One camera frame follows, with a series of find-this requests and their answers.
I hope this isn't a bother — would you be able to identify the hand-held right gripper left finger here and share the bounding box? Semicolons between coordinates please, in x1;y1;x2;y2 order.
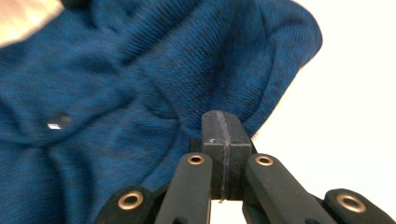
201;110;228;201

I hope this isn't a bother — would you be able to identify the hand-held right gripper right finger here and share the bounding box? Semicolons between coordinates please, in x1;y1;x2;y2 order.
219;110;252;201

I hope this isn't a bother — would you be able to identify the blue knit sweater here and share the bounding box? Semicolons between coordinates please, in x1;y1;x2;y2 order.
0;0;324;224

